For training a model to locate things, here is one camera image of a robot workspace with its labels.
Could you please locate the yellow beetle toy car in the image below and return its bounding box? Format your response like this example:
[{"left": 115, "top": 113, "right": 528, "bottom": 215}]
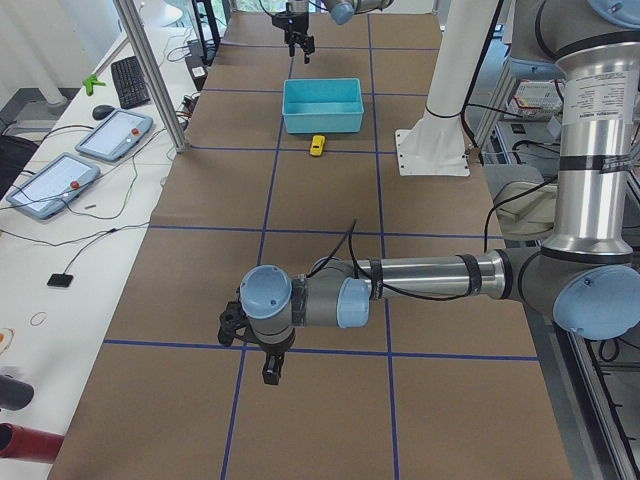
[{"left": 309, "top": 134, "right": 326, "bottom": 157}]

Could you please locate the light blue plastic bin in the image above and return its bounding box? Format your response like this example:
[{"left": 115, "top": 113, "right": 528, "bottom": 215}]
[{"left": 282, "top": 78, "right": 364, "bottom": 134}]

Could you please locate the black keyboard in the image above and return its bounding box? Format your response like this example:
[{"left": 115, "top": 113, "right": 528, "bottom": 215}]
[{"left": 111, "top": 56, "right": 151, "bottom": 109}]

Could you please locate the teach pendant tablet far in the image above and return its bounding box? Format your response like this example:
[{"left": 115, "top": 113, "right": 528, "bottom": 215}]
[{"left": 75, "top": 109, "right": 153, "bottom": 162}]

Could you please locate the teach pendant tablet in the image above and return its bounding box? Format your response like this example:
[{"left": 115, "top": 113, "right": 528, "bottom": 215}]
[
  {"left": 7, "top": 153, "right": 101, "bottom": 220},
  {"left": 75, "top": 109, "right": 153, "bottom": 162}
]

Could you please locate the black computer mouse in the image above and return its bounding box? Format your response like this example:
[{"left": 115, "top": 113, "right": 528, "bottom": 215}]
[{"left": 92, "top": 104, "right": 115, "bottom": 121}]

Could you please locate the green plastic clamp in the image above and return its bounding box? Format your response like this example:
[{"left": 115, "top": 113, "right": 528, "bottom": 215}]
[{"left": 82, "top": 74, "right": 106, "bottom": 97}]

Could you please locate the small black square pad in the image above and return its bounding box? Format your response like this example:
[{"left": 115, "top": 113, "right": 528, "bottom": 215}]
[{"left": 47, "top": 273, "right": 74, "bottom": 288}]

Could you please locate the black cylinder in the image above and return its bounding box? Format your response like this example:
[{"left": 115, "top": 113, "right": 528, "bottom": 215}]
[{"left": 0, "top": 375, "right": 35, "bottom": 411}]

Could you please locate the red cylinder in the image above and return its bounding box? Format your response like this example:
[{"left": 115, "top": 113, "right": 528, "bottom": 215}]
[{"left": 1, "top": 423, "right": 65, "bottom": 464}]

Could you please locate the teach pendant tablet near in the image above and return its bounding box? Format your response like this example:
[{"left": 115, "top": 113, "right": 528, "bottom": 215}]
[{"left": 7, "top": 153, "right": 101, "bottom": 220}]

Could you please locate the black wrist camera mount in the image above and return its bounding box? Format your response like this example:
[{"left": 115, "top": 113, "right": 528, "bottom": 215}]
[{"left": 217, "top": 300, "right": 258, "bottom": 347}]

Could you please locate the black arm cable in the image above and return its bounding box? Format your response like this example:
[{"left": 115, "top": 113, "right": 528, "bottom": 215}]
[{"left": 298, "top": 217, "right": 496, "bottom": 302}]

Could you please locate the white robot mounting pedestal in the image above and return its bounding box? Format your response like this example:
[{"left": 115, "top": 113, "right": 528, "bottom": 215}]
[{"left": 395, "top": 0, "right": 502, "bottom": 177}]

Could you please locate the aluminium frame post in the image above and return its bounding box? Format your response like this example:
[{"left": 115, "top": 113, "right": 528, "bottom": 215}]
[{"left": 113, "top": 0, "right": 187, "bottom": 154}]

